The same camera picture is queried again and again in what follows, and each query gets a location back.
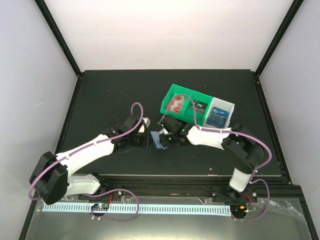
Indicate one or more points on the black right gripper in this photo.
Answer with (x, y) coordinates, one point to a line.
(165, 143)

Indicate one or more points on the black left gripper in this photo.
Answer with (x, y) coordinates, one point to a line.
(145, 143)

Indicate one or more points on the blue leather card holder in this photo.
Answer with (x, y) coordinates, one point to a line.
(155, 135)

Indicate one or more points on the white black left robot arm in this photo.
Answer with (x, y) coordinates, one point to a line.
(54, 176)

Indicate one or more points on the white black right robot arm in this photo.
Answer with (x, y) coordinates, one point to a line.
(244, 150)

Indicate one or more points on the red white card stack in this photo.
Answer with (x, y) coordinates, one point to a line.
(176, 103)

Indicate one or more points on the blue card stack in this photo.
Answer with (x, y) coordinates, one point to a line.
(217, 117)

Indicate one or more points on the green plastic bin middle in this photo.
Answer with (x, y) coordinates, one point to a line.
(189, 113)

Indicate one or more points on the green plastic bin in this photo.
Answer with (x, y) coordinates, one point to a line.
(174, 89)
(189, 113)

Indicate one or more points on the green plastic bin left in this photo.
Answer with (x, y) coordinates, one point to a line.
(174, 89)

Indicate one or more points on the clear plastic bin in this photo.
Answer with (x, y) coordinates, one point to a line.
(222, 104)

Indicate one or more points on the small circuit board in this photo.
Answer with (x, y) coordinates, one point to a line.
(100, 207)

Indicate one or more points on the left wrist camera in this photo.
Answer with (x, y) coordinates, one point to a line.
(145, 125)

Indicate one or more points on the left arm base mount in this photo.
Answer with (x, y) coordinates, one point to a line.
(101, 190)

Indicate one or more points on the white slotted cable duct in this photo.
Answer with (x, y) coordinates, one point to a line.
(151, 209)

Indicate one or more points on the black aluminium frame rail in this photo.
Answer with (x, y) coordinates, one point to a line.
(195, 186)

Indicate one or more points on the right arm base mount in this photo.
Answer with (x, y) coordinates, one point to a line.
(226, 194)

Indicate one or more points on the left frame post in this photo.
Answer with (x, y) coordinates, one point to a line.
(49, 19)

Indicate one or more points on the frame post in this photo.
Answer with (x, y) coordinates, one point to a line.
(283, 27)
(49, 19)

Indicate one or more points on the right frame post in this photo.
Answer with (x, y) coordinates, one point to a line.
(283, 27)

